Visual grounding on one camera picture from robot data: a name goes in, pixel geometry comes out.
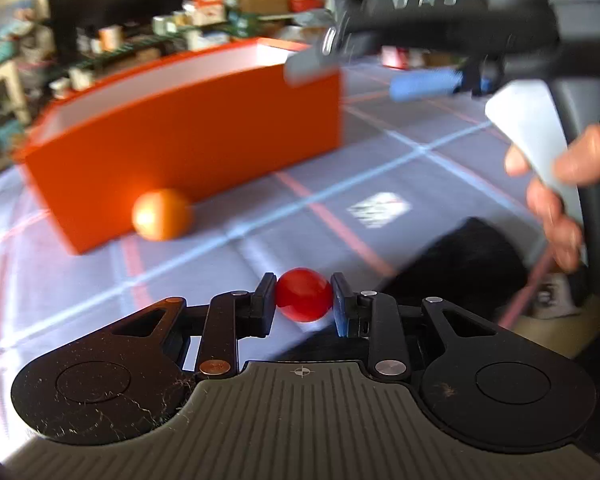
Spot red cherry tomato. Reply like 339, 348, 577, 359
275, 268, 332, 323

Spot person's right hand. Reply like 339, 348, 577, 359
527, 125, 600, 273

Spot blue plaid tablecloth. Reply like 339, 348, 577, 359
0, 49, 586, 461

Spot orange mandarin outside box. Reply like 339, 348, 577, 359
132, 188, 194, 242

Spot orange white storage box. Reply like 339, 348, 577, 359
19, 38, 341, 254

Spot glass door side cabinet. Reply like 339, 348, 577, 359
0, 61, 31, 172

